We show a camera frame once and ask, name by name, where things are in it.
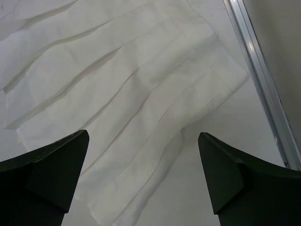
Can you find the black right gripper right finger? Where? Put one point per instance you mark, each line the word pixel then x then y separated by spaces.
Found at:
pixel 248 191

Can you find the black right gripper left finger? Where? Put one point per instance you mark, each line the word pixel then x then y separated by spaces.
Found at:
pixel 37 187

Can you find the aluminium table edge rail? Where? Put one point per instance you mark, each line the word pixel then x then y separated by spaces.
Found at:
pixel 264 84

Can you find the white pleated skirt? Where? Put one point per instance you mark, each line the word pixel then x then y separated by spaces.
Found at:
pixel 133 73

